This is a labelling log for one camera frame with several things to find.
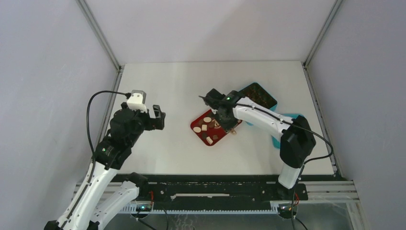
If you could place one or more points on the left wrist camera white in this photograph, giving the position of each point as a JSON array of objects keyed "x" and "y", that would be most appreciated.
[{"x": 137, "y": 100}]

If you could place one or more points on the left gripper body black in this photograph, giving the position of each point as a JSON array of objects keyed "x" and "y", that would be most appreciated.
[{"x": 143, "y": 121}]

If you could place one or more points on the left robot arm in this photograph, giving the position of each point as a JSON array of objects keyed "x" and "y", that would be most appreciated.
[{"x": 85, "y": 212}]

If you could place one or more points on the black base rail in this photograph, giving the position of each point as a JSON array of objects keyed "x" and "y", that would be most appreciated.
[{"x": 218, "y": 192}]

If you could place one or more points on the red chocolate tray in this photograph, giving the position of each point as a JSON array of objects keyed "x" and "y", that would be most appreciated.
[{"x": 208, "y": 130}]

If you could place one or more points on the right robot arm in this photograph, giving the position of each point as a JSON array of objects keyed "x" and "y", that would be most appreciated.
[{"x": 294, "y": 134}]

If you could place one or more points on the teal box lid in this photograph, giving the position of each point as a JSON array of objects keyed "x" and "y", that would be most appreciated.
[{"x": 277, "y": 143}]

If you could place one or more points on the teal chocolate box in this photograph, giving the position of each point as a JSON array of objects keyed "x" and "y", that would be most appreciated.
[{"x": 259, "y": 95}]

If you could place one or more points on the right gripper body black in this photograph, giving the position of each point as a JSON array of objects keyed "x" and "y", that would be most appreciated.
[{"x": 227, "y": 122}]

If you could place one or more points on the wooden tongs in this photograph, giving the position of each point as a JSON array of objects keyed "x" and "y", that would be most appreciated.
[{"x": 233, "y": 132}]

